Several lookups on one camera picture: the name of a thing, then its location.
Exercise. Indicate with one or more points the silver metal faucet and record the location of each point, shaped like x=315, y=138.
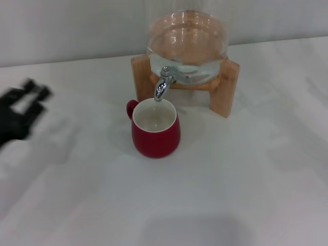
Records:
x=161, y=87

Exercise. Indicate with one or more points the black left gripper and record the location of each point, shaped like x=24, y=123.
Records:
x=12, y=125

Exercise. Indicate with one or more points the red ceramic cup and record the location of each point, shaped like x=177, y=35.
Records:
x=156, y=138

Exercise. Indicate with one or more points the glass water dispenser jar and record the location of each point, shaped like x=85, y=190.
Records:
x=188, y=38

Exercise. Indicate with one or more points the wooden dispenser stand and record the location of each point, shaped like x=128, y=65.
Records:
x=144, y=84

